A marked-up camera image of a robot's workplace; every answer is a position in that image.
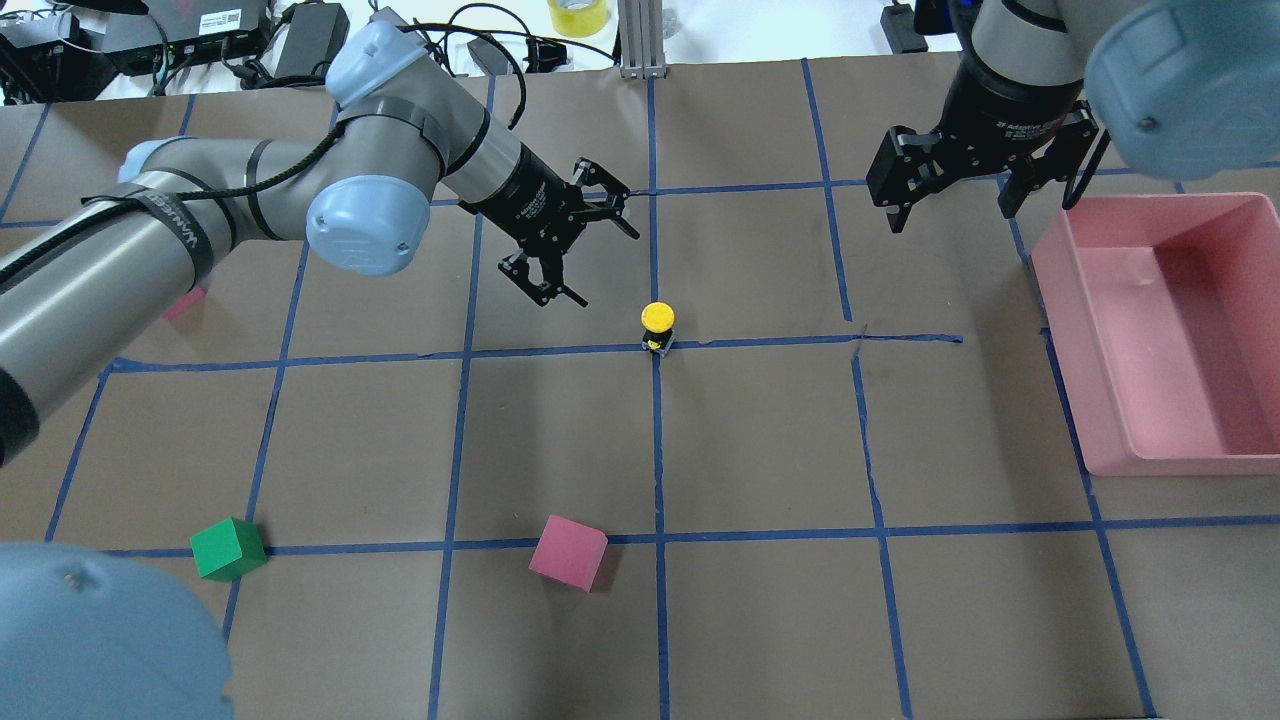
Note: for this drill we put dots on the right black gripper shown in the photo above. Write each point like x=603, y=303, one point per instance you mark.
x=1003, y=112

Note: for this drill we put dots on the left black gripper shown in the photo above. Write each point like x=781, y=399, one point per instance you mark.
x=522, y=201

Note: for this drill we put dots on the yellow push button switch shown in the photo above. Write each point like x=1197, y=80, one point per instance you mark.
x=658, y=320

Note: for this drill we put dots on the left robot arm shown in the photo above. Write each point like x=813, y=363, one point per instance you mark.
x=87, y=635

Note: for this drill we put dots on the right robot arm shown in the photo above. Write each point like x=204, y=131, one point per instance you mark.
x=1180, y=90

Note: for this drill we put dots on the green cube near left arm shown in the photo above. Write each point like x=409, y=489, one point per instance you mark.
x=227, y=550

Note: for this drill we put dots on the yellow tape roll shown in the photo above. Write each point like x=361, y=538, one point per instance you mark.
x=578, y=18

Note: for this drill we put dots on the pink plastic bin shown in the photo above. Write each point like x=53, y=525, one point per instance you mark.
x=1164, y=312

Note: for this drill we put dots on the black power adapter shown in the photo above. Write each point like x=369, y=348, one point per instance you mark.
x=314, y=32

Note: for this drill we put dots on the pink cube centre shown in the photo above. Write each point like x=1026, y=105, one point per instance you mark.
x=569, y=552

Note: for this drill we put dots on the pink cube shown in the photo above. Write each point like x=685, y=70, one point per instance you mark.
x=186, y=304
x=569, y=552

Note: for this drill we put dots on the pink cube far side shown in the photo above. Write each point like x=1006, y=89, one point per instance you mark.
x=186, y=304

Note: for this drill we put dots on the aluminium frame post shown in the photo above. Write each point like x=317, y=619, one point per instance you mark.
x=640, y=35

